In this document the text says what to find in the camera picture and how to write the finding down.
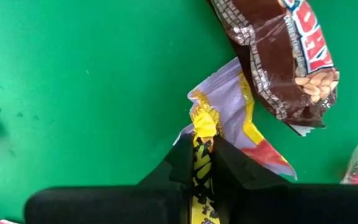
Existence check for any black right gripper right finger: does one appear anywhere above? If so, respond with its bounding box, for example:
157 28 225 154
211 135 358 224

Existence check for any yellow sour candy pack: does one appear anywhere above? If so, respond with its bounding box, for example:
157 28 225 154
172 57 298 224

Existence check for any brown peanut candy bar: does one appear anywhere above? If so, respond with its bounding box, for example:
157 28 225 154
208 0 341 138

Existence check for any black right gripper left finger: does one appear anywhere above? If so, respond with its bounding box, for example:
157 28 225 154
23 133 195 224

